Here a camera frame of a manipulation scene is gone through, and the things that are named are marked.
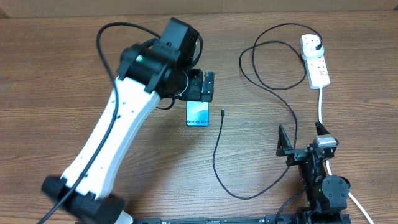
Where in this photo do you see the white power strip cord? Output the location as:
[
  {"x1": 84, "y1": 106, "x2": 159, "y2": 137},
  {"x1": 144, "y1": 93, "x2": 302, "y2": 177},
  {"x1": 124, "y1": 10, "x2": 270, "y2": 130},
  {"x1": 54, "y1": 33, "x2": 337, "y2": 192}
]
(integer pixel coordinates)
[{"x1": 318, "y1": 87, "x2": 375, "y2": 224}]

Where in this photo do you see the white power strip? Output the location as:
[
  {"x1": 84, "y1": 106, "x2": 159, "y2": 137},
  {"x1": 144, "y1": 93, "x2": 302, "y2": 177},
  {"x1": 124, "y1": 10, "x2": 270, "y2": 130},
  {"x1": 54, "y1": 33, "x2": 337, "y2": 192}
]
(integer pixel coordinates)
[{"x1": 300, "y1": 34, "x2": 330, "y2": 89}]

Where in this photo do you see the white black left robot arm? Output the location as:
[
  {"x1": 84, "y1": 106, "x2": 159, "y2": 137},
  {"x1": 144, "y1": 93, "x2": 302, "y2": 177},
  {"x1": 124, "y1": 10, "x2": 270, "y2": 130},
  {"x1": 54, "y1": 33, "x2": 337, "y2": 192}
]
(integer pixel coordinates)
[{"x1": 42, "y1": 18, "x2": 214, "y2": 223}]

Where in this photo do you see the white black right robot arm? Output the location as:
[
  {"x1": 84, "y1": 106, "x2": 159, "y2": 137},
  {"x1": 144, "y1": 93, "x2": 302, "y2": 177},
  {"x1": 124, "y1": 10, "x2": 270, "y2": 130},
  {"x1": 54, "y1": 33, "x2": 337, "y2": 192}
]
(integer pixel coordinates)
[{"x1": 275, "y1": 121, "x2": 351, "y2": 224}]

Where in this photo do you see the blue Galaxy smartphone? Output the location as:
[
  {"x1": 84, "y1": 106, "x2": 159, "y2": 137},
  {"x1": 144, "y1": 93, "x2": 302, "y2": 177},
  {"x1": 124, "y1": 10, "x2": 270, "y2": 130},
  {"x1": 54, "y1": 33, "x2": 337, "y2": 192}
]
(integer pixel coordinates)
[{"x1": 186, "y1": 101, "x2": 210, "y2": 127}]

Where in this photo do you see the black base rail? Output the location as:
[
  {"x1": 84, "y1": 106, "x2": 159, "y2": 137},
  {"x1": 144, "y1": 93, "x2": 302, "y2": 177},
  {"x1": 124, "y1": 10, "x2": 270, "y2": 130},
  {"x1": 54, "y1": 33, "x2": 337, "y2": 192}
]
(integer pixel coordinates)
[{"x1": 133, "y1": 215, "x2": 299, "y2": 224}]

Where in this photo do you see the black USB charging cable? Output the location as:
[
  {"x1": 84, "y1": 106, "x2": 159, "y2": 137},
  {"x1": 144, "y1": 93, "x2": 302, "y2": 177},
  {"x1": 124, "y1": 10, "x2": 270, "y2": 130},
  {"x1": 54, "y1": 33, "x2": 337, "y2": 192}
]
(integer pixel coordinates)
[{"x1": 212, "y1": 22, "x2": 323, "y2": 200}]

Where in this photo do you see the white charger plug adapter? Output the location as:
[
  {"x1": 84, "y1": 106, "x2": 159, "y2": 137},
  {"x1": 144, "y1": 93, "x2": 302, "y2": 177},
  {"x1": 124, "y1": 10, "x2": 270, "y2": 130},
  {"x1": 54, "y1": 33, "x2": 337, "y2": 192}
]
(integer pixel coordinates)
[{"x1": 302, "y1": 44, "x2": 325, "y2": 60}]

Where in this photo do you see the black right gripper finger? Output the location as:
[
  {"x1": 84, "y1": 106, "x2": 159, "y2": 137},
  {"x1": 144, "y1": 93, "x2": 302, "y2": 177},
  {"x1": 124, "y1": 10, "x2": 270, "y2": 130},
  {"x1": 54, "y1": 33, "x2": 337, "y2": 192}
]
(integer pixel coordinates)
[
  {"x1": 276, "y1": 125, "x2": 293, "y2": 157},
  {"x1": 315, "y1": 121, "x2": 330, "y2": 136}
]

